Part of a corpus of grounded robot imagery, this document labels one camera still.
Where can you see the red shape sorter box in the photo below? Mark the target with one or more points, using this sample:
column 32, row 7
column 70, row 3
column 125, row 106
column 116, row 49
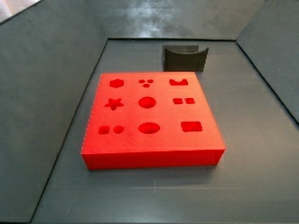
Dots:
column 151, row 121

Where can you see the black curved holder stand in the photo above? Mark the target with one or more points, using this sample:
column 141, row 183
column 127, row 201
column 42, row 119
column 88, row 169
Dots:
column 183, row 58

